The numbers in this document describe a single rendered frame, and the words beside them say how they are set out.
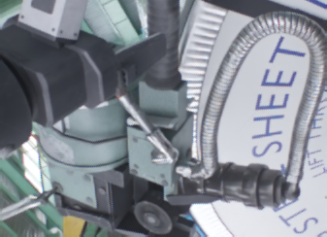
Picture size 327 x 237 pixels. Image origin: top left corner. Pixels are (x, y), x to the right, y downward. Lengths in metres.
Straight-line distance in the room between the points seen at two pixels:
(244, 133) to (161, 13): 0.39
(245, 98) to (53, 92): 0.48
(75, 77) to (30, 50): 0.04
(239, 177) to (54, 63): 0.36
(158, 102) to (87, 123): 0.09
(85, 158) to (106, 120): 0.06
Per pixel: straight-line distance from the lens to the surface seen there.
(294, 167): 0.62
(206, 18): 0.72
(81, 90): 0.40
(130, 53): 0.41
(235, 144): 0.87
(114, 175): 0.64
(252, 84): 0.80
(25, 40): 0.42
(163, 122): 0.57
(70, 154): 0.63
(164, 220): 0.71
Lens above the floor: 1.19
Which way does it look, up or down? 9 degrees up
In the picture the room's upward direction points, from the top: 115 degrees counter-clockwise
